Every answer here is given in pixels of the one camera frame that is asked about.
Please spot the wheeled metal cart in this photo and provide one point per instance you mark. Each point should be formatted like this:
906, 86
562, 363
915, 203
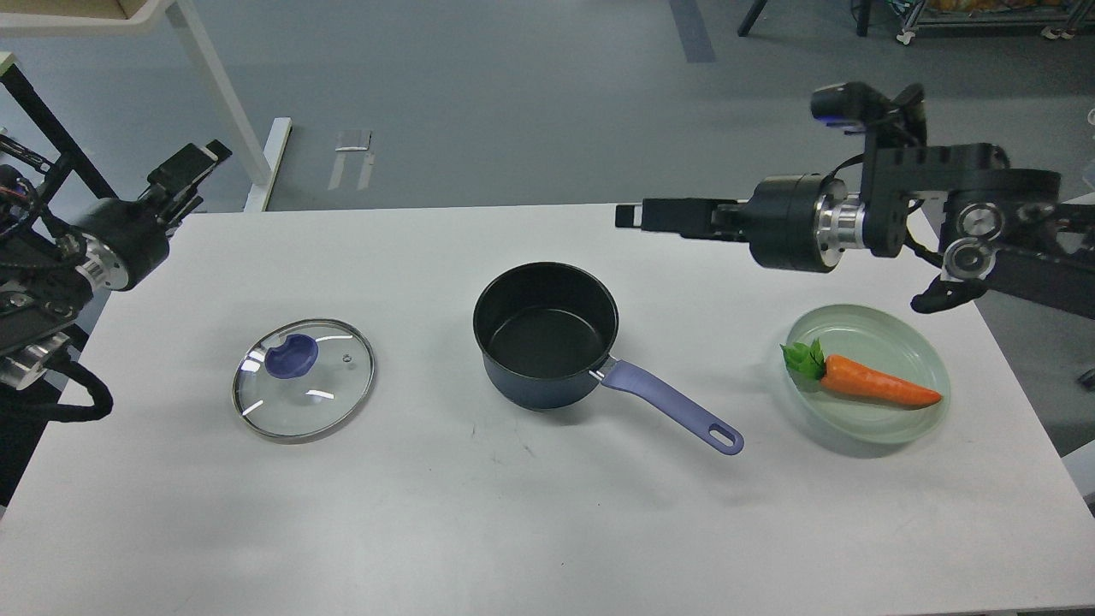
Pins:
1053, 20

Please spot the black stand leg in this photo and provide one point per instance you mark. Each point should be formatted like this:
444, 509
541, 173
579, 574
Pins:
861, 12

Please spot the white table frame leg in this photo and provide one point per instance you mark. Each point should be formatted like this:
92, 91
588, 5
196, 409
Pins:
84, 19

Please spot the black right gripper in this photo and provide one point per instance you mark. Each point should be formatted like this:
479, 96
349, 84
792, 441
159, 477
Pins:
781, 220

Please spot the orange toy carrot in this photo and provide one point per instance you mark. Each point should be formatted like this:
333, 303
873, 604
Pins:
835, 372

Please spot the light green plate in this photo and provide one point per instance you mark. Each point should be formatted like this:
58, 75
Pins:
881, 341

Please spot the glass pot lid purple knob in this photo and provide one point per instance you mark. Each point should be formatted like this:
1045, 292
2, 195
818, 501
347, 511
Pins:
304, 381

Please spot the dark blue saucepan purple handle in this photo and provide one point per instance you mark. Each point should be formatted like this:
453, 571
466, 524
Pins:
546, 333

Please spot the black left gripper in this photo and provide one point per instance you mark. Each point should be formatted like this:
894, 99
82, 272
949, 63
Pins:
127, 239

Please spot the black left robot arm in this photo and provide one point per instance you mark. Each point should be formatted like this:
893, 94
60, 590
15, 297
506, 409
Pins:
53, 268

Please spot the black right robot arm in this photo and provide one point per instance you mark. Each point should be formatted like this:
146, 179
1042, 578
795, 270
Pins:
983, 224

